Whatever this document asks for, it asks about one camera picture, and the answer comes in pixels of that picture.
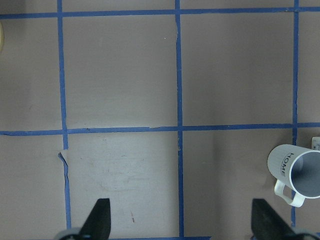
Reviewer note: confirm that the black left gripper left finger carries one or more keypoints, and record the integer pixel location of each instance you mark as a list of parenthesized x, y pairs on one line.
[(97, 226)]

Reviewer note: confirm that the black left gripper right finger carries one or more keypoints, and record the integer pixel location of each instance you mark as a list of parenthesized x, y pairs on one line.
[(266, 224)]

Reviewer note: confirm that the white ribbed mug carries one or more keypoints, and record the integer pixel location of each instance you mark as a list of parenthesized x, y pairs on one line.
[(297, 173)]

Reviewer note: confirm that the blue white milk carton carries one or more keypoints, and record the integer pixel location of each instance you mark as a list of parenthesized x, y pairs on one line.
[(315, 143)]

